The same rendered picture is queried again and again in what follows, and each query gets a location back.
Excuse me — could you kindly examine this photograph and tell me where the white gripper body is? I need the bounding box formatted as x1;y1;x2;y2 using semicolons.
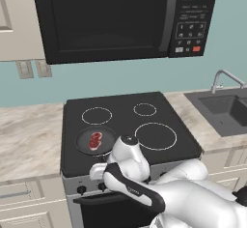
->
89;162;109;182

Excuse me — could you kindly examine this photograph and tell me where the red raw steak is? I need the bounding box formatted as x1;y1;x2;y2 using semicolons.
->
88;131;103;152

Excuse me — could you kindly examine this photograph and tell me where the black frying pan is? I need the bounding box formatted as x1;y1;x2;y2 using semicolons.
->
74;125;119;162

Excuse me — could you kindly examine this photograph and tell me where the black stove knob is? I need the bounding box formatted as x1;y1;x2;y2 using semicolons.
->
76;185;88;197
97;182;108;193

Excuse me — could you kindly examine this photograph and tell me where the black oven door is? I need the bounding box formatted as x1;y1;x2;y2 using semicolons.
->
72;192;162;228

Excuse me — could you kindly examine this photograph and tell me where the black hob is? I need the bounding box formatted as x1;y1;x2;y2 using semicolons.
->
60;91;204;179

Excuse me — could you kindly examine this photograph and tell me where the cream drawer front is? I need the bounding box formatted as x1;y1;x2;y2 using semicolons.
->
0;177;66;211
202;146;247;176

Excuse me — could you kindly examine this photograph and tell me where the cream base cupboard door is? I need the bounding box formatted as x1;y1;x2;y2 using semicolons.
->
0;199;73;228
210;168;247;191

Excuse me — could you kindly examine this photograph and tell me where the dark grey sink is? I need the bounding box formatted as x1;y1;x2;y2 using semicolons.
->
183;88;247;138

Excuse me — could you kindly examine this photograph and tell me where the black microwave door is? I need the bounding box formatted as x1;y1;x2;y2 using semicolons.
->
31;0;178;66

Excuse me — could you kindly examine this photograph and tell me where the grey metal tap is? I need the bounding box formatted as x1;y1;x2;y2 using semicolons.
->
210;69;247;95

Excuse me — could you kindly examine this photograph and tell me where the black microwave oven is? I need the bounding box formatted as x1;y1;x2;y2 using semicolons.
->
30;0;221;66

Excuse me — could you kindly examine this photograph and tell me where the black oven door handle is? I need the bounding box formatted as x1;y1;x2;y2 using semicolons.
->
72;193;121;206

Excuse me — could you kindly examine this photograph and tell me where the grey drawer handle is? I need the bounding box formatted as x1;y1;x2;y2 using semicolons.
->
0;190;33;200

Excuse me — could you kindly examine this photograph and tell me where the grey wall socket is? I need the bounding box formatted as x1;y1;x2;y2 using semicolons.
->
34;59;53;78
14;60;35;80

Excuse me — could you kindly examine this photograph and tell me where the grey microwave door handle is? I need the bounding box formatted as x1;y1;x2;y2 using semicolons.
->
158;0;178;53

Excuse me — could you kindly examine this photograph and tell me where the cream wall cupboard door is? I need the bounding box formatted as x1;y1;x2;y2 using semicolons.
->
0;0;46;62

